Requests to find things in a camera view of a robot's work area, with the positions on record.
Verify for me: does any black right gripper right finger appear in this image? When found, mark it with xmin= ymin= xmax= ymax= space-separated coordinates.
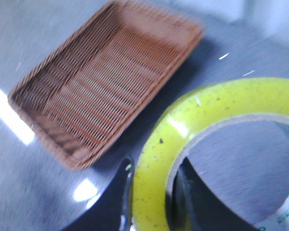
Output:
xmin=172 ymin=158 xmax=257 ymax=231

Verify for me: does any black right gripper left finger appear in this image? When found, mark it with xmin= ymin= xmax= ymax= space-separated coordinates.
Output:
xmin=63 ymin=156 xmax=135 ymax=231

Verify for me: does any yellow tape roll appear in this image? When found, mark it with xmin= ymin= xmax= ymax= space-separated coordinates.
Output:
xmin=132 ymin=77 xmax=289 ymax=231

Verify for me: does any brown wicker basket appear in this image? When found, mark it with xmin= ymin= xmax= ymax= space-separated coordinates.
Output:
xmin=8 ymin=0 xmax=203 ymax=170

